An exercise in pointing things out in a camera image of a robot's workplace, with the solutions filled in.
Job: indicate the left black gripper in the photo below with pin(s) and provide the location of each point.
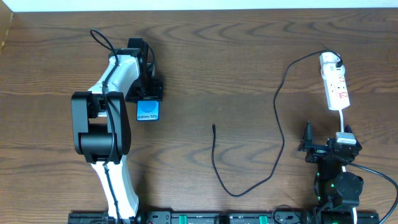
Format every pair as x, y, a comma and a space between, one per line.
149, 94

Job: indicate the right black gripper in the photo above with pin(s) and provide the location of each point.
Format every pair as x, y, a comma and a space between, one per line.
321, 149

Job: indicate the blue Galaxy smartphone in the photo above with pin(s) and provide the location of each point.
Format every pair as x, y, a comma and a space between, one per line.
147, 110

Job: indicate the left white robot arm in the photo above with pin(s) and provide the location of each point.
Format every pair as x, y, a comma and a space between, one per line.
101, 128

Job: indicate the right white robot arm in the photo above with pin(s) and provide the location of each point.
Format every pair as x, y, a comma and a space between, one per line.
337, 190

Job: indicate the white USB charger plug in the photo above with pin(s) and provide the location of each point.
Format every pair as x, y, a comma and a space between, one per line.
331, 65

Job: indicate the white power strip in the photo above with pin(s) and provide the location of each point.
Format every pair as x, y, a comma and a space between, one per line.
336, 93

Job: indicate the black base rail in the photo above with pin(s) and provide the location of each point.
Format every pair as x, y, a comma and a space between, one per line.
167, 217

